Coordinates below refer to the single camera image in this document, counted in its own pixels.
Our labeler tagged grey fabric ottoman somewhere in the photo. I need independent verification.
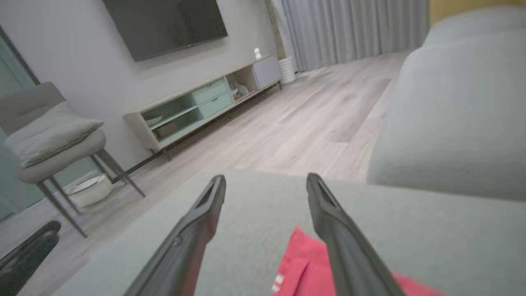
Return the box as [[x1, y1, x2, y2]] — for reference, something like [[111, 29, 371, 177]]
[[51, 168, 526, 296]]

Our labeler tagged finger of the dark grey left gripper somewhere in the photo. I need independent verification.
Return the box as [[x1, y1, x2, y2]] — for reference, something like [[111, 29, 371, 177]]
[[0, 220, 62, 296]]

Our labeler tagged yellow and grey sofa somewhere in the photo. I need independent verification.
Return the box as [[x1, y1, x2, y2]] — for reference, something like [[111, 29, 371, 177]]
[[367, 0, 526, 202]]

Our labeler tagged red basketball jersey number 23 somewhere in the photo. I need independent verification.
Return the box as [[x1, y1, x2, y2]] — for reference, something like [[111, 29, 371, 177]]
[[273, 225, 448, 296]]

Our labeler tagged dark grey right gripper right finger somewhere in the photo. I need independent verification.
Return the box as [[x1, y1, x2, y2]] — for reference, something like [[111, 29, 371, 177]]
[[306, 173, 407, 296]]

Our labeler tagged striped grey pillow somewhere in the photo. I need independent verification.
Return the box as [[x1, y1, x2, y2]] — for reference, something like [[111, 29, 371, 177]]
[[4, 101, 105, 169]]

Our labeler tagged white round bowl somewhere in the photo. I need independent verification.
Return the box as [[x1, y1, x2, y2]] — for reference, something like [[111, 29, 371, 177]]
[[65, 173, 114, 208]]

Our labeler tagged beige green TV cabinet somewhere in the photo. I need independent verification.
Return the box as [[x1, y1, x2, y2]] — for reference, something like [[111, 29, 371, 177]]
[[123, 54, 284, 161]]

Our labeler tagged grey upholstered chair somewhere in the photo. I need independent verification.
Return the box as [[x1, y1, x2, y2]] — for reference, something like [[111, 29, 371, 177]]
[[0, 81, 146, 239]]

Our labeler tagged grey pleated curtain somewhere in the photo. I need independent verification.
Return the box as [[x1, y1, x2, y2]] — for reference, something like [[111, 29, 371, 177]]
[[271, 0, 430, 73]]

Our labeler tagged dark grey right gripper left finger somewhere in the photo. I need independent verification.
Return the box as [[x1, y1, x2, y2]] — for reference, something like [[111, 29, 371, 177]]
[[123, 174, 227, 296]]

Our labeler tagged white ribbed vase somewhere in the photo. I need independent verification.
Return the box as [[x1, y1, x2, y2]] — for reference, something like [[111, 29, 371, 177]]
[[278, 56, 297, 85]]

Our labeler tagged black flat-screen television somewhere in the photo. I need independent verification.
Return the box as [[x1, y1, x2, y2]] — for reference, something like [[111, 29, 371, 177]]
[[102, 0, 228, 63]]

